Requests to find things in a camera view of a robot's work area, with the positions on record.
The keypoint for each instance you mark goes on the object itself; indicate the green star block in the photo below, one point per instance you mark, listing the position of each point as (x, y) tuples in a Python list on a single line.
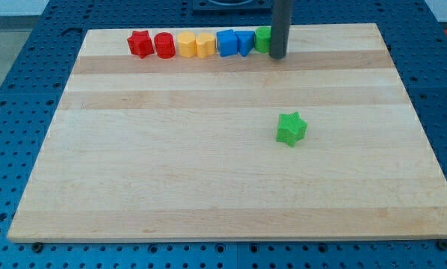
[(290, 129)]

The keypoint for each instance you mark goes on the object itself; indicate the green circle block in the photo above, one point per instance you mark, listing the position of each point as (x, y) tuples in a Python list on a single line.
[(262, 39)]

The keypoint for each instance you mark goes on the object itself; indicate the red star block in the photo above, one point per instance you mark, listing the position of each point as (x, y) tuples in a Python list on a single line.
[(140, 44)]

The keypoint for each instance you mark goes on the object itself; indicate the yellow heart block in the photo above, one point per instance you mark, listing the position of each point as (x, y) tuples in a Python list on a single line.
[(206, 45)]

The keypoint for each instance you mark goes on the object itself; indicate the blue cube block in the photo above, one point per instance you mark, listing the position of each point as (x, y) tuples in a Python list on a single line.
[(227, 43)]

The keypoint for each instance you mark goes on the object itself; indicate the blue triangle block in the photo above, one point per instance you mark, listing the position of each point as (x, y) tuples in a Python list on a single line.
[(245, 42)]

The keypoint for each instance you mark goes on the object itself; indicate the light wooden board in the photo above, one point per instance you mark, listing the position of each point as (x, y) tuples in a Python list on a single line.
[(184, 149)]

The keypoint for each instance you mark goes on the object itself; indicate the yellow hexagon block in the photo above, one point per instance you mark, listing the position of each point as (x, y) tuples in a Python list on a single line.
[(187, 46)]

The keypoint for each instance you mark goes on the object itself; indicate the red cylinder block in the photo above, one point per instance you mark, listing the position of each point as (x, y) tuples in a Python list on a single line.
[(164, 45)]

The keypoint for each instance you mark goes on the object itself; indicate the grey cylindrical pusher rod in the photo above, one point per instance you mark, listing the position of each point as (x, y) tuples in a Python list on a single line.
[(280, 26)]

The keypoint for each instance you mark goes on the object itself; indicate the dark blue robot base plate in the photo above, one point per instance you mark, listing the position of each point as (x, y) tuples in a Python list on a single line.
[(230, 6)]

